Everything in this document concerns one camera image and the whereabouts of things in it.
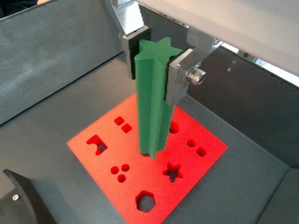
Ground black curved plastic bracket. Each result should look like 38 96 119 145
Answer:
0 169 58 224

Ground grey bin wall panels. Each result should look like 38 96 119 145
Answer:
0 0 299 168

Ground green star-shaped peg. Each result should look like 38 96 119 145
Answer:
135 37 182 159

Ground red foam shape-sorting block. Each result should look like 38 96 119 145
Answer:
68 95 227 224

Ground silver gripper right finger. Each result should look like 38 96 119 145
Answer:
166 27 222 106

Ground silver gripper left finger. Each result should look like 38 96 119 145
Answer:
111 0 151 80

